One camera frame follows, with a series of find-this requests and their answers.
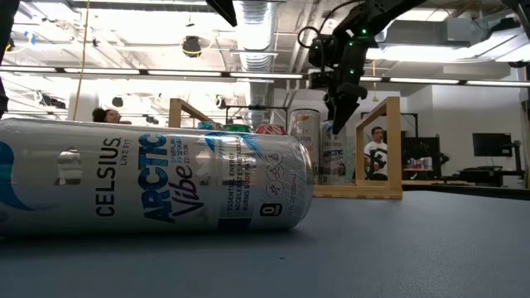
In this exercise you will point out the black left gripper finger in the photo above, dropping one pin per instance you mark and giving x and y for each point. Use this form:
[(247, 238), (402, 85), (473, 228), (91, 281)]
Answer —
[(223, 10)]

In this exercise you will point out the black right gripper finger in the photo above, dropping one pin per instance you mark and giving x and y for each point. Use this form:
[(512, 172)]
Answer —
[(345, 107)]

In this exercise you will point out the white Celsius can yellow base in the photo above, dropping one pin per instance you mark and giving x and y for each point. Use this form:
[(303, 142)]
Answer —
[(304, 132)]

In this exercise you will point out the Celsius Arctic Vibe can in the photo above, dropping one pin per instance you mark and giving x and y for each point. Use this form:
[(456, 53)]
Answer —
[(145, 178)]

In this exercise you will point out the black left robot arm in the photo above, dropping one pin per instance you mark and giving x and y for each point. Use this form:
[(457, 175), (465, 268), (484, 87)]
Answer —
[(6, 41)]

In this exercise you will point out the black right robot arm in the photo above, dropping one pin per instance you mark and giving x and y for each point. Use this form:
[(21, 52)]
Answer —
[(385, 14)]

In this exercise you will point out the wooden slatted shelf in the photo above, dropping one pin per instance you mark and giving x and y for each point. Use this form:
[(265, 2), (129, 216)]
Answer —
[(393, 145)]

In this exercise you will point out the person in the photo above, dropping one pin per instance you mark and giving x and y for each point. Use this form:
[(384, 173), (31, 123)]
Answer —
[(105, 116), (376, 155)]

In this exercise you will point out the black desk monitor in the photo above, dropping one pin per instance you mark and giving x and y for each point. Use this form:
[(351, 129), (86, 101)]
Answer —
[(492, 145)]

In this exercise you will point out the black office desk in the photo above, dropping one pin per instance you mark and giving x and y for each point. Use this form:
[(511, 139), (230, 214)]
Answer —
[(484, 174)]

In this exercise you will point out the white cylindrical tank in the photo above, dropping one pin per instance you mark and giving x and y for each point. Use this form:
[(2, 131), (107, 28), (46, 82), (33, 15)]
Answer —
[(84, 107)]

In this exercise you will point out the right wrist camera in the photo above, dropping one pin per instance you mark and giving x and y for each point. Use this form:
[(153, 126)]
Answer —
[(323, 51)]

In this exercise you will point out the silver ventilation duct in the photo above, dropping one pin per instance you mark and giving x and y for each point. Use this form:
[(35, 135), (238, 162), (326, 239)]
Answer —
[(256, 41)]

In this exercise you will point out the ceiling light rail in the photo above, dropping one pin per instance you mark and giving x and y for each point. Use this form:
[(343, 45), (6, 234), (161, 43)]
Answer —
[(186, 73)]

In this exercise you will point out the black aluminium rig frame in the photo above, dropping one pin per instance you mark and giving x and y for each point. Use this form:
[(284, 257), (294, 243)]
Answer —
[(455, 190)]

